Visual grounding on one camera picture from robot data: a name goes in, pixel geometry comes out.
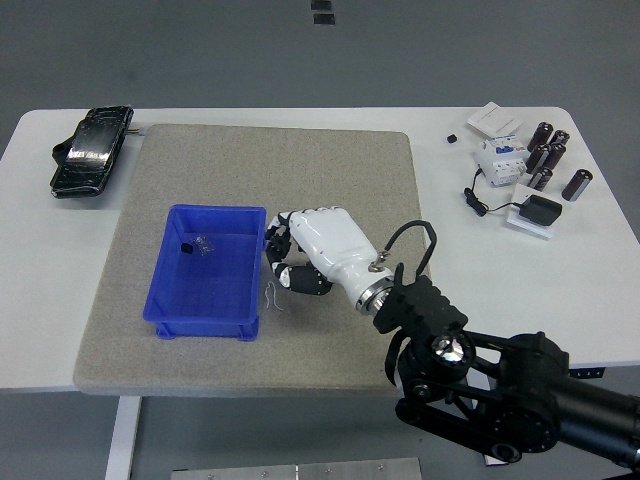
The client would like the black adapter cord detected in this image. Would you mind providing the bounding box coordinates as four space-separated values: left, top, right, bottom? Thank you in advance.
463 167 524 218

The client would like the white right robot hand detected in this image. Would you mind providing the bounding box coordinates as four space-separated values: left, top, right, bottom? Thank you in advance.
263 204 391 307

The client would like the grey-brown felt mat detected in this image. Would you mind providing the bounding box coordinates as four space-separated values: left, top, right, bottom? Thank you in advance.
73 123 441 399

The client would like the black wrapped battery pack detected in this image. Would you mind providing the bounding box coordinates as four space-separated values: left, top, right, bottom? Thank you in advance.
48 104 135 200

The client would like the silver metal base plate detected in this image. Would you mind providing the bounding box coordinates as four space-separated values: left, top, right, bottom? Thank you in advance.
170 457 422 480

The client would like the white circuit breaker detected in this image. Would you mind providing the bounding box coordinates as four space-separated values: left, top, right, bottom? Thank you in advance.
473 133 530 188

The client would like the thin white wire scrap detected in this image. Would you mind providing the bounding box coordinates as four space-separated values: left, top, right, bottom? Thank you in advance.
262 280 285 312

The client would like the blue plastic box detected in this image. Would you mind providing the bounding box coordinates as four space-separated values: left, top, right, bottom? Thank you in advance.
142 203 268 342

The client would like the white square plate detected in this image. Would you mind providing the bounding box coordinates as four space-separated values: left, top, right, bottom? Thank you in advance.
505 182 557 241

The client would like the white wall switch plate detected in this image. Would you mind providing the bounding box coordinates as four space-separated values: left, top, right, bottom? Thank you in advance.
467 101 521 137

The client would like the black power adapter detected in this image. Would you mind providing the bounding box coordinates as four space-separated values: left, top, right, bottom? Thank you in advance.
518 194 564 227

